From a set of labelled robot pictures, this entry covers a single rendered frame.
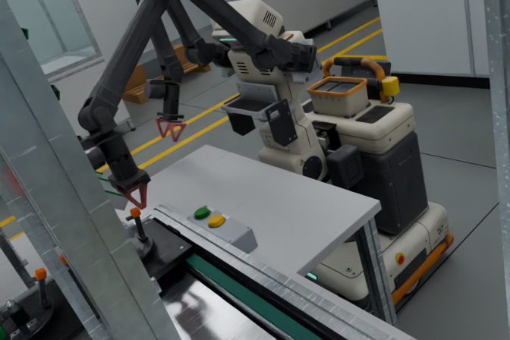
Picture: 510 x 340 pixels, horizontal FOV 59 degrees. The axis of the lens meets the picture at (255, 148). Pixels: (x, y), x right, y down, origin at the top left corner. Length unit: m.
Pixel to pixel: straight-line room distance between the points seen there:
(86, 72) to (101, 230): 4.92
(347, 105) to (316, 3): 5.01
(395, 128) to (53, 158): 1.65
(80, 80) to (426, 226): 3.95
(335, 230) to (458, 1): 2.83
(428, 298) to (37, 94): 2.04
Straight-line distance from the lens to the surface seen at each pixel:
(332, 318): 0.85
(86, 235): 0.24
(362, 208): 1.23
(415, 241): 2.05
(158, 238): 1.19
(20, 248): 1.79
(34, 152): 0.23
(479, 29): 3.78
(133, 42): 1.13
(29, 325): 1.10
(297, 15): 6.53
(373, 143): 1.77
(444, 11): 3.86
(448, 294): 2.18
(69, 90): 5.11
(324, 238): 1.16
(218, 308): 1.00
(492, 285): 2.22
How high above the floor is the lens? 1.57
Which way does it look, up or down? 24 degrees down
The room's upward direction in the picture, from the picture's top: 18 degrees counter-clockwise
